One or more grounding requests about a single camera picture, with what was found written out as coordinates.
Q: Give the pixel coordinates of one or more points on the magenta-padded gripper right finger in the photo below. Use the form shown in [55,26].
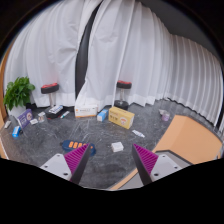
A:
[161,165]

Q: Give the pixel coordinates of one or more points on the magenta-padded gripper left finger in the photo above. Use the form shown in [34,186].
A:
[61,165]

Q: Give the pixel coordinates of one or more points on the white block charger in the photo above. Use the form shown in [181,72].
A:
[117,147]

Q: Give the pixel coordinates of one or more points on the white squeeze tube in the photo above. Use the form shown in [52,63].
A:
[138,133]

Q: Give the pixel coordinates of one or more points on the small purple cup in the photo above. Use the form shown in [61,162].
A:
[165,117]

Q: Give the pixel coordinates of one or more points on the black tray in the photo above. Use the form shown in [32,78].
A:
[52,116]

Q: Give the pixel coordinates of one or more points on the white pen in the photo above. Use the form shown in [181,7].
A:
[64,114]

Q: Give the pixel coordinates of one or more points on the small white packet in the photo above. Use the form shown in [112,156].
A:
[34,121]

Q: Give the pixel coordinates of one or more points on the small clear box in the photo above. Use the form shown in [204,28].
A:
[41,117]

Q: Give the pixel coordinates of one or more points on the grey crumpled wrapper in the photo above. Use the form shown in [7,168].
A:
[162,111]

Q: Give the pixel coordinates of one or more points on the white striped box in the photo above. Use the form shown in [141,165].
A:
[56,109]

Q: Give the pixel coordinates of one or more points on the white orange flat box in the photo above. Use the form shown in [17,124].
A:
[86,111]

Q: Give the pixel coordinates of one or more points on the purple box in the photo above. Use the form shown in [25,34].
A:
[24,118]

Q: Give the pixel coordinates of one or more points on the yellow carton box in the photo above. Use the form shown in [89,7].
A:
[121,117]

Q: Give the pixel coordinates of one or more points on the small blue white box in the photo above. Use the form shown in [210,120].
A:
[102,115]

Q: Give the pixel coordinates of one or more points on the small white flat object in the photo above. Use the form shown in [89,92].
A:
[7,124]

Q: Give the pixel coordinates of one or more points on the black stool with red seat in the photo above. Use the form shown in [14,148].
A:
[123,84]
[50,88]

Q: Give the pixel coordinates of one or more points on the green potted plant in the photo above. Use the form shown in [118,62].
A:
[18,91]

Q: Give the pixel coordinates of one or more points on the white curtain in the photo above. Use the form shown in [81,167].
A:
[50,50]
[150,56]

